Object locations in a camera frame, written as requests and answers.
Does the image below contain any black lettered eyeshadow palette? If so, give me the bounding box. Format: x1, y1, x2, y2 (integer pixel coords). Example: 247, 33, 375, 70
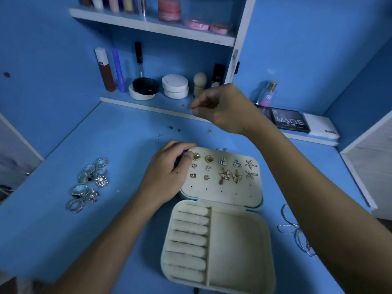
269, 107, 311, 134

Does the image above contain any white shelf unit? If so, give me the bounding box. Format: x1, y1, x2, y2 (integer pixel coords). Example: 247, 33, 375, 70
69, 0, 341, 147

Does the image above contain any cream jewellery box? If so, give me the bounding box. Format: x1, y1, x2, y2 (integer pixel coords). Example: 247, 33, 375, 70
160, 147, 276, 294

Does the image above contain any blue cosmetic tube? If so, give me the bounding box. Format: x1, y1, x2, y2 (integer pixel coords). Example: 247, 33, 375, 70
111, 47, 127, 94

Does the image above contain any pink round jar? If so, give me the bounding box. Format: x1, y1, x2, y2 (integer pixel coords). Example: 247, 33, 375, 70
158, 0, 182, 22

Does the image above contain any pile of silver rings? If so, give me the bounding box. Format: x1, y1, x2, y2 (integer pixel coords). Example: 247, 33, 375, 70
66, 158, 110, 214

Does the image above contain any black cosmetic bottle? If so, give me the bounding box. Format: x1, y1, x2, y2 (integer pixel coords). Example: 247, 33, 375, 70
211, 63, 225, 88

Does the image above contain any person's left forearm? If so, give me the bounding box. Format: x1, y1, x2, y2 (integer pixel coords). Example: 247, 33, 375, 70
46, 193, 167, 294

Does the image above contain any pink flat compact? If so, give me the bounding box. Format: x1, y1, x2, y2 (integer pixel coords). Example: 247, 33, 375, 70
209, 22, 232, 36
184, 19, 210, 31

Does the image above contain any white slatted cabinet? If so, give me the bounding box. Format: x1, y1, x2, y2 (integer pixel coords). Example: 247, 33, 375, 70
340, 110, 392, 221

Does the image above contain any small pink perfume bottle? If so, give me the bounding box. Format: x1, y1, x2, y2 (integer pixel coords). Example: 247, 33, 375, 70
256, 81, 278, 108

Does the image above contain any white bowl black inside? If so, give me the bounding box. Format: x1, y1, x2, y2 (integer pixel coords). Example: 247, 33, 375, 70
129, 77, 160, 101

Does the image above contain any black makeup brush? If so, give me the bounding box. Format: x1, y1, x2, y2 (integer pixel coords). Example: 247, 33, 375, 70
135, 41, 145, 80

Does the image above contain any beige makeup sponge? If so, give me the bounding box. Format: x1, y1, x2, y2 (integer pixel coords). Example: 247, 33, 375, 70
193, 71, 208, 98

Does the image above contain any brown lipstick tube white cap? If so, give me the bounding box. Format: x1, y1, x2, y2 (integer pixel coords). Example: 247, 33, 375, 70
94, 47, 116, 92

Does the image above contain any white flat box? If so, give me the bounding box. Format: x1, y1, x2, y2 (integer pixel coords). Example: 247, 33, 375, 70
303, 113, 341, 142

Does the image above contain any person's left hand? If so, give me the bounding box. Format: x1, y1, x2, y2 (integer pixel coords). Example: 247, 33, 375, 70
140, 140, 198, 209

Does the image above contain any white framed marbled panel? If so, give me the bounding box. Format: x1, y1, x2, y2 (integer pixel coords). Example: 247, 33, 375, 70
0, 113, 45, 206

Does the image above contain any pile of silver bracelets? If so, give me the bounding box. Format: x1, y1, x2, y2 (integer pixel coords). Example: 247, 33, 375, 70
277, 204, 319, 258

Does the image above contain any person's right hand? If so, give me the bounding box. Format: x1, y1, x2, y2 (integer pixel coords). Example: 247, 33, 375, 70
190, 83, 265, 137

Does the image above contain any white round cream jar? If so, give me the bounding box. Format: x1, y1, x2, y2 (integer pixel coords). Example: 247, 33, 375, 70
162, 74, 189, 100

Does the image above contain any person's right forearm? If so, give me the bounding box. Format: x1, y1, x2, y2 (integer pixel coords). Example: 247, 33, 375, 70
245, 116, 392, 294

